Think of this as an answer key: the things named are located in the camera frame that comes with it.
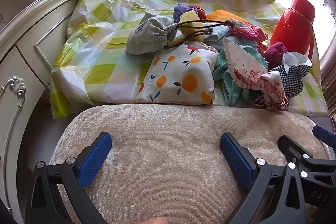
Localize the yellow sponge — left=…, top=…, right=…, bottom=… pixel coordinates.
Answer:
left=178, top=11, right=206, bottom=42

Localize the teal towel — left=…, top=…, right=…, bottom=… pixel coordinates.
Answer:
left=213, top=46, right=268, bottom=106

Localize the pink cartoon pouch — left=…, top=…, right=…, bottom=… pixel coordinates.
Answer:
left=231, top=23, right=269, bottom=52

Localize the grey drawstring pouch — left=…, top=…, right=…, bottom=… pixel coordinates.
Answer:
left=125, top=12, right=237, bottom=55

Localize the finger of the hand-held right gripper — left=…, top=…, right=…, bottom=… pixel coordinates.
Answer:
left=312, top=126, right=336, bottom=147
left=278, top=135, right=336, bottom=188

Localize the green checkered plastic tablecloth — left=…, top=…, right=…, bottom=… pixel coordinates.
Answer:
left=50, top=0, right=328, bottom=119

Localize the red thermos flask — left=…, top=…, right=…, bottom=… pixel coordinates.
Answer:
left=270, top=0, right=316, bottom=62

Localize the white ornate cabinet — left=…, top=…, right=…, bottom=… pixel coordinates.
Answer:
left=0, top=0, right=96, bottom=216

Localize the orange mesh bag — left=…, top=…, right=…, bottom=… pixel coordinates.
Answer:
left=206, top=10, right=250, bottom=25

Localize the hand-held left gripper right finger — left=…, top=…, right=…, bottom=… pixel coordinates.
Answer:
left=219, top=133, right=306, bottom=224

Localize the magenta knit glove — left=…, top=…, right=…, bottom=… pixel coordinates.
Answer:
left=193, top=4, right=208, bottom=20
left=262, top=42, right=289, bottom=64

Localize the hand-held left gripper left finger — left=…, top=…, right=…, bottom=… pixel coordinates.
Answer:
left=25, top=132, right=113, bottom=224

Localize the person's left hand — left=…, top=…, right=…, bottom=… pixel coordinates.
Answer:
left=131, top=217, right=169, bottom=224

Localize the purple cardboard box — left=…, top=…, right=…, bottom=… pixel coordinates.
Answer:
left=306, top=114, right=335, bottom=126

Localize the purple knit glove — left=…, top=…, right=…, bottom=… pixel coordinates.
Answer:
left=173, top=4, right=195, bottom=24

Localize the orange fruit print pouch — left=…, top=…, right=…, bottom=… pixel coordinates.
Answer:
left=136, top=43, right=218, bottom=106

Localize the white red-print cloth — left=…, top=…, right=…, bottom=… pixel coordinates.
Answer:
left=223, top=36, right=289, bottom=110

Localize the light blue towel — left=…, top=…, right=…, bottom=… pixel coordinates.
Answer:
left=202, top=25, right=246, bottom=52

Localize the black gingham cloth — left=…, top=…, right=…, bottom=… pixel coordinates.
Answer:
left=268, top=52, right=313, bottom=98

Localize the mauve drape curtain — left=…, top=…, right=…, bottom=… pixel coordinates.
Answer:
left=320, top=30, right=336, bottom=114

